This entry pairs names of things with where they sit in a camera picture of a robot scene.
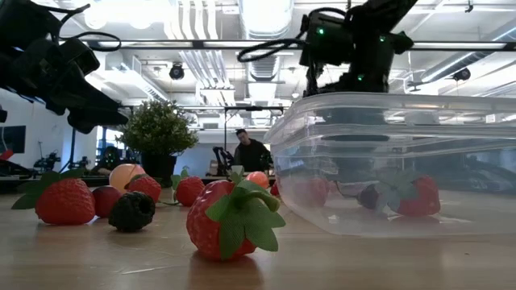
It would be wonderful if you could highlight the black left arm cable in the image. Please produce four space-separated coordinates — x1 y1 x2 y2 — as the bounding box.
38 2 123 53

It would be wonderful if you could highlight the clear plastic tupperware container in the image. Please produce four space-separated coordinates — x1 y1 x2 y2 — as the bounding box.
264 91 516 238

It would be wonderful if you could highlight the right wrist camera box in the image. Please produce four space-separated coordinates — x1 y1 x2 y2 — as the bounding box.
299 10 356 68

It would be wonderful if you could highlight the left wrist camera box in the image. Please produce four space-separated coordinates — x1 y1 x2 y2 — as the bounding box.
59 37 101 77

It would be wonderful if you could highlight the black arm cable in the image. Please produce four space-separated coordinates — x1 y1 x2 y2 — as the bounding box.
38 2 123 53
236 37 308 64

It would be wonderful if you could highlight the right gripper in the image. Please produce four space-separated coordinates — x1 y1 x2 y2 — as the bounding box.
322 18 414 140

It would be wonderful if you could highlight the black aluminium rig frame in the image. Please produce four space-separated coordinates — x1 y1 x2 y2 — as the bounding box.
0 160 279 193

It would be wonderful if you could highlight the person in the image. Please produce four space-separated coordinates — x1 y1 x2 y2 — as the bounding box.
233 127 273 173
95 145 122 176

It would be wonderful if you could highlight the long black ceiling light rail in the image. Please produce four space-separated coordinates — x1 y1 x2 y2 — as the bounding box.
86 39 516 52

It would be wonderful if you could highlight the toy peach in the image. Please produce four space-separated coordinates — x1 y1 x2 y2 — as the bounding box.
108 163 147 194

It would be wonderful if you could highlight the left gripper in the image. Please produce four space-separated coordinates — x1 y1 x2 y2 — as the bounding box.
7 38 129 135

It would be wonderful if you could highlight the black toy blackberry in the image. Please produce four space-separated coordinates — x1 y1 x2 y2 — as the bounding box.
107 190 156 234

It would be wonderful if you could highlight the dark red toy cherry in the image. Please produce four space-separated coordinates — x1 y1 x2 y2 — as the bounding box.
356 184 382 210
91 184 123 219

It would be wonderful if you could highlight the black wall monitor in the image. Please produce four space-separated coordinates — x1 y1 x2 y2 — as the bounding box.
0 125 27 155

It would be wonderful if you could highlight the black background stand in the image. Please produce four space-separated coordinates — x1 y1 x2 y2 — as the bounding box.
69 127 78 170

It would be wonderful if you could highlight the black background rig frame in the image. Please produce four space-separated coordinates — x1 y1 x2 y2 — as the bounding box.
223 105 285 175

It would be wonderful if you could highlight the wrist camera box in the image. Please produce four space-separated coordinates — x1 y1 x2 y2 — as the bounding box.
299 10 356 68
59 37 101 77

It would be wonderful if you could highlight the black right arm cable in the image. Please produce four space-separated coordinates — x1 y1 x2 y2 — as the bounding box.
236 37 308 64

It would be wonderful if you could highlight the small green potted plant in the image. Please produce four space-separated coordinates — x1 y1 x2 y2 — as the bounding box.
115 99 200 189

